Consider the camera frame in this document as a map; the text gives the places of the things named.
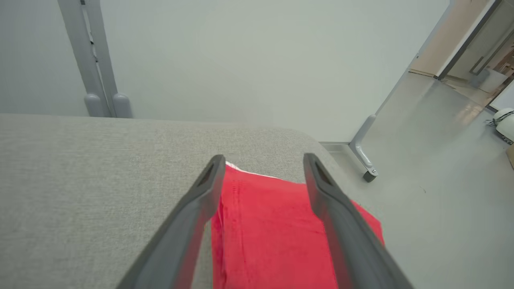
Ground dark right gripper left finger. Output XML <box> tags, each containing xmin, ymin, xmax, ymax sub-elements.
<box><xmin>116</xmin><ymin>155</ymin><xmax>226</xmax><ymax>289</ymax></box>

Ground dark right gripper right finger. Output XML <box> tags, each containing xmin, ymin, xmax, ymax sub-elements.
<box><xmin>303</xmin><ymin>153</ymin><xmax>414</xmax><ymax>289</ymax></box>

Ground red Bulls shorts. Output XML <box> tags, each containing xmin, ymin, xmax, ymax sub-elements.
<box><xmin>211</xmin><ymin>162</ymin><xmax>385</xmax><ymax>289</ymax></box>

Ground grey partition foot with caster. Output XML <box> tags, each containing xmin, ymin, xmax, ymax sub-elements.
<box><xmin>349</xmin><ymin>114</ymin><xmax>379</xmax><ymax>183</ymax></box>

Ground light grey partition panel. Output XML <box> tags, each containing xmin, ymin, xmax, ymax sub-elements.
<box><xmin>0</xmin><ymin>0</ymin><xmax>87</xmax><ymax>117</ymax></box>
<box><xmin>100</xmin><ymin>0</ymin><xmax>456</xmax><ymax>144</ymax></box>

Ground white rounded device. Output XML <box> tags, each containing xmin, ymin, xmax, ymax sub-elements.
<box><xmin>485</xmin><ymin>108</ymin><xmax>514</xmax><ymax>145</ymax></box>

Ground grey partition post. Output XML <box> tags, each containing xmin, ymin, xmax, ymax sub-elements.
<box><xmin>82</xmin><ymin>0</ymin><xmax>133</xmax><ymax>119</ymax></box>
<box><xmin>57</xmin><ymin>0</ymin><xmax>111</xmax><ymax>118</ymax></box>

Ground dark door frame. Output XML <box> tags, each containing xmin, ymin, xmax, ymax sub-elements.
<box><xmin>436</xmin><ymin>0</ymin><xmax>503</xmax><ymax>81</ymax></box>

